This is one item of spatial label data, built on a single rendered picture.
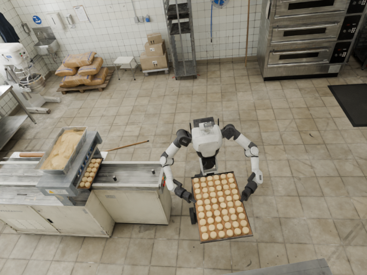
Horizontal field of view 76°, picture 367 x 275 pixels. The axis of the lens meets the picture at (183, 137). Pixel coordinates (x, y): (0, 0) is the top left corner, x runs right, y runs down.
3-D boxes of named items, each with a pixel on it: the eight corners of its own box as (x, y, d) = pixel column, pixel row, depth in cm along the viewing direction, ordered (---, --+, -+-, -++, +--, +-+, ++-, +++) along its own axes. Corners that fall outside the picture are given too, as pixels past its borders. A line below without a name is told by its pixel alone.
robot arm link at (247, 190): (238, 197, 206) (246, 187, 212) (248, 203, 201) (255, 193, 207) (239, 189, 197) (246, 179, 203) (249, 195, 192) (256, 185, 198)
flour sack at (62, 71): (73, 77, 525) (70, 70, 513) (56, 78, 531) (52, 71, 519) (85, 61, 575) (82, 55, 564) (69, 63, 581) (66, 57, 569)
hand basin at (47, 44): (80, 58, 596) (58, 11, 520) (73, 65, 569) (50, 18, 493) (44, 61, 610) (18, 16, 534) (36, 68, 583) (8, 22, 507)
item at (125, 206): (116, 225, 302) (88, 186, 239) (124, 201, 326) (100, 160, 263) (170, 227, 291) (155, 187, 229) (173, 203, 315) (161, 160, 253)
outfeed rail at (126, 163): (2, 166, 283) (-2, 162, 279) (4, 164, 286) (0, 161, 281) (164, 166, 253) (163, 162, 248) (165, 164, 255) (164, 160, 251)
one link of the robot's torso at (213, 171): (203, 190, 268) (198, 155, 249) (218, 187, 268) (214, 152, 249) (205, 198, 254) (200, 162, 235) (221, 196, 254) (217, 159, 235)
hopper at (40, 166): (41, 179, 216) (33, 169, 207) (68, 136, 256) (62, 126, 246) (70, 179, 212) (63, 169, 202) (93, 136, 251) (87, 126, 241)
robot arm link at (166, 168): (163, 178, 216) (157, 160, 225) (170, 179, 224) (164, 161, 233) (171, 173, 212) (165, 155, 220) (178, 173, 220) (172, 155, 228)
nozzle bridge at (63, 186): (54, 205, 235) (35, 186, 211) (82, 151, 285) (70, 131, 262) (84, 206, 230) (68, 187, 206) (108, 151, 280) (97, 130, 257)
